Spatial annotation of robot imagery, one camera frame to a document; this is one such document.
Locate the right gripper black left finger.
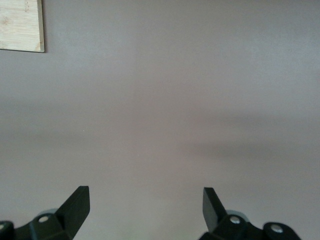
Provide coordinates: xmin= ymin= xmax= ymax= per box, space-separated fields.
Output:
xmin=0 ymin=185 xmax=90 ymax=240

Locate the brown table cover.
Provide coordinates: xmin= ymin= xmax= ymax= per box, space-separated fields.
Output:
xmin=0 ymin=0 xmax=320 ymax=240

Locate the bamboo cutting board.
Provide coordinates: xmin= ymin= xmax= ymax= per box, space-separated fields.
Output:
xmin=0 ymin=0 xmax=46 ymax=53

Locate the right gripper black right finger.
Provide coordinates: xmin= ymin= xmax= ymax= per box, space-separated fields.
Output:
xmin=198 ymin=187 xmax=301 ymax=240

